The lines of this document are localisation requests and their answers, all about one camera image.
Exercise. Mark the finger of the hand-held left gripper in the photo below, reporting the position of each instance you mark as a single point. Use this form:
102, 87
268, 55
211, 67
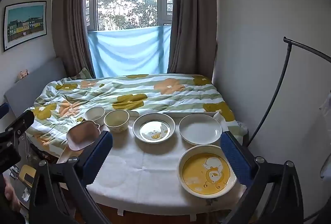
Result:
20, 120
3, 110

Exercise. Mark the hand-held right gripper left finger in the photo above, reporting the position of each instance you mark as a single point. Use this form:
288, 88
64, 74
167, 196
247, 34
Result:
99, 154

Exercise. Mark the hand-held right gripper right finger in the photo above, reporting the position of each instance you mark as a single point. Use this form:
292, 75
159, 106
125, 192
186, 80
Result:
235, 159

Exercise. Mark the yellow duck bowl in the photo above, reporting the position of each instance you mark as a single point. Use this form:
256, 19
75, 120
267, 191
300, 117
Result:
205, 172

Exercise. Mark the bear print white plate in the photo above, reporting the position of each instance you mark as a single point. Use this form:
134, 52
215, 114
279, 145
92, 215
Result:
153, 127

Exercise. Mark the yellow box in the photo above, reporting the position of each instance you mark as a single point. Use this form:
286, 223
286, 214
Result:
27, 174

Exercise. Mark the cream deep bowl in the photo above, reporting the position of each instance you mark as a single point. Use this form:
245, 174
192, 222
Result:
116, 120

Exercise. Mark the small pink plush toy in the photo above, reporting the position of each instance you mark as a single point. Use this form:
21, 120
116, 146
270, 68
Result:
22, 75

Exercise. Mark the white round bowl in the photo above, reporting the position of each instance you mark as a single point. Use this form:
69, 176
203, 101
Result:
94, 114

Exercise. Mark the grey headboard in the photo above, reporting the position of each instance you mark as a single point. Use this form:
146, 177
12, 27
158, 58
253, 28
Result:
38, 81

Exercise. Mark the plain white plate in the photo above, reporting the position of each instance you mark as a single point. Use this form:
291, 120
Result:
200, 128

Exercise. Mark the floral striped blanket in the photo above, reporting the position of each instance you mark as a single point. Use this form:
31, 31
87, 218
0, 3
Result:
144, 94

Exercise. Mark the green patterned pillow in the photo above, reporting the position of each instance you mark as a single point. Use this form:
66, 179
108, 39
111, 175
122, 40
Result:
84, 73

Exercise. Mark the framed landscape picture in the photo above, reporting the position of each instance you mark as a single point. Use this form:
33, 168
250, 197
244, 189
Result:
24, 23

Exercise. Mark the light blue cloth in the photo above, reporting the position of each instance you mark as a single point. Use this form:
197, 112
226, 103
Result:
129, 50

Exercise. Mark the brown curtain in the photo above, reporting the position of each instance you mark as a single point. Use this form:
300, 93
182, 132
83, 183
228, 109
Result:
194, 19
69, 19

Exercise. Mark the black metal stand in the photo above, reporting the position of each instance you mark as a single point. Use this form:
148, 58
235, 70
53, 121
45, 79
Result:
285, 58

